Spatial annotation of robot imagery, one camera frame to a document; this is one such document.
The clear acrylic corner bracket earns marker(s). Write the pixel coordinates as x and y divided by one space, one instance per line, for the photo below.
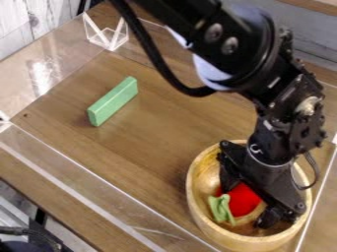
107 38

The green rectangular block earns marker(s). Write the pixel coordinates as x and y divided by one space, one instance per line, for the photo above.
112 101

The round wooden bowl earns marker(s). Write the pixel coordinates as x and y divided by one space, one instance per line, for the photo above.
239 237

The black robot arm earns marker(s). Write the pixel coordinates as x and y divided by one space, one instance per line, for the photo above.
243 55

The red plush strawberry toy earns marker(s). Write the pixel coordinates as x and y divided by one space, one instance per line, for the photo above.
233 204

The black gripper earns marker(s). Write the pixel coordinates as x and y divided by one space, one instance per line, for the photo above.
243 163

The black metal stand base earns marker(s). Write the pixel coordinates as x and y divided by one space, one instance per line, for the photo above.
43 238

